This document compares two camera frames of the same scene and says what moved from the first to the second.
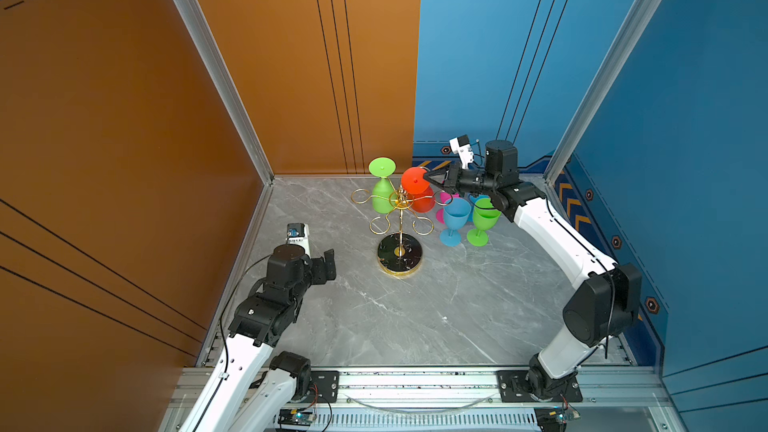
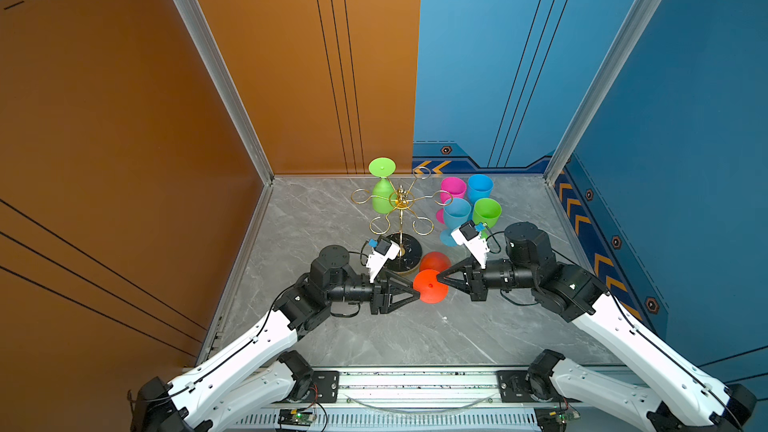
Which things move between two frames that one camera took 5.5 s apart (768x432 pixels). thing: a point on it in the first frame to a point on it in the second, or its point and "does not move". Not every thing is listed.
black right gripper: x=445 y=170 to x=474 y=275
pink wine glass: x=444 y=197 does not move
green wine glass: x=485 y=217 does not move
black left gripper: x=321 y=275 to x=380 y=300
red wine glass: x=419 y=192 to x=431 y=290
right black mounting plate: x=514 y=389 does not move
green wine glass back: x=383 y=195 does not move
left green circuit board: x=295 y=417 does not move
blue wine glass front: x=456 y=216 does not move
